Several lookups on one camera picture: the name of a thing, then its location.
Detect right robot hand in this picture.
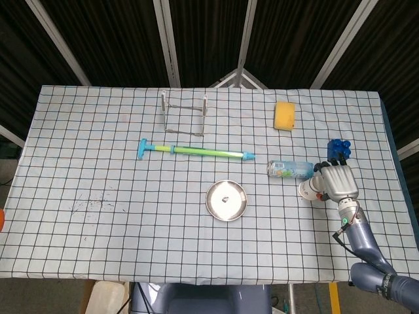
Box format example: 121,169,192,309
313,152,360,202

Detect white paper cup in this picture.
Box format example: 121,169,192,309
298,175,327,201

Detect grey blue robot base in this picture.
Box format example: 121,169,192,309
130,283,272,314

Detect round metal plate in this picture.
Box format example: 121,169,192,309
205,179,249,222

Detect blue building block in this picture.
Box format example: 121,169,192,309
327,139,352,162

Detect small plastic bottle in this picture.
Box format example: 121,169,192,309
267,160,315,180

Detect yellow sponge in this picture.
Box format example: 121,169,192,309
273,101,297,131

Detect checked blue tablecloth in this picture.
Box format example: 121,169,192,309
0,85,419,285

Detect dark corrugated screen panel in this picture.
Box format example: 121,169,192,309
245,0,357,89
170,0,249,88
42,0,171,86
322,0,419,154
0,0,81,138

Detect white metal table leg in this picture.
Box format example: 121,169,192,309
287,283,296,314

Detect white plastic container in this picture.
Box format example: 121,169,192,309
85,281,130,314

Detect green blue water pump toy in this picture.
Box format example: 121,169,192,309
137,138,257,164

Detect white triangular screen foot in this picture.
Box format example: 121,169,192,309
208,67,270,89

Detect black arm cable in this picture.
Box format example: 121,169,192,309
332,215,367,262

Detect white metal screen post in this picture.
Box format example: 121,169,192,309
153,0,181,88
310,0,371,89
0,124,26,147
236,0,259,71
24,0,91,86
397,139,419,162

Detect wire stand with clips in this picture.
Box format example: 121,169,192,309
160,90,210,138

